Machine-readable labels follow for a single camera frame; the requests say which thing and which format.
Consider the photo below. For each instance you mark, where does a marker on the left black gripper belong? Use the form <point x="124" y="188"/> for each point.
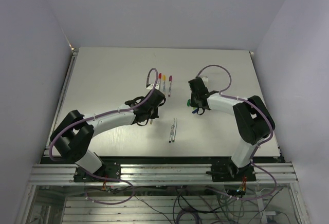
<point x="154" y="114"/>

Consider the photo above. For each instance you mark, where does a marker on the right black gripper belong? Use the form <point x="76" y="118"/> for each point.
<point x="192" y="104"/>

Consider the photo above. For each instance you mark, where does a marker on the blue marker pen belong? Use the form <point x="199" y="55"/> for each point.
<point x="172" y="131"/>

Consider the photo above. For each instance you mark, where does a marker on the magenta marker pen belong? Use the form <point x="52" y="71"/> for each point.
<point x="170" y="85"/>

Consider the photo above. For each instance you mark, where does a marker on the yellow marker pen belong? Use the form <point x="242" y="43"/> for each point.
<point x="164" y="84"/>

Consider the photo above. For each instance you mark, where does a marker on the red marker pen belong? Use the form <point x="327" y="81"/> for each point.
<point x="159" y="81"/>

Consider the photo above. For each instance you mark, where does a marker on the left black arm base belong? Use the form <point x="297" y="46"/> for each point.
<point x="109" y="172"/>

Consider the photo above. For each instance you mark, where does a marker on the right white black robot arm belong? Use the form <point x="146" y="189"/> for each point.
<point x="254" y="123"/>

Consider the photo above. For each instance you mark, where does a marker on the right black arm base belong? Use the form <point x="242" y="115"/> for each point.
<point x="229" y="172"/>

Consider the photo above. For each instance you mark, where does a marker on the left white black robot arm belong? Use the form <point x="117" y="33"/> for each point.
<point x="74" y="134"/>

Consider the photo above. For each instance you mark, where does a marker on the dark green marker pen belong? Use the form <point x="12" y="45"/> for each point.
<point x="176" y="122"/>

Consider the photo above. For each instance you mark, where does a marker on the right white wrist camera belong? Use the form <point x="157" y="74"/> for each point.
<point x="204" y="79"/>

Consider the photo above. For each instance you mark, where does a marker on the aluminium extrusion frame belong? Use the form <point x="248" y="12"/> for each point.
<point x="51" y="185"/>

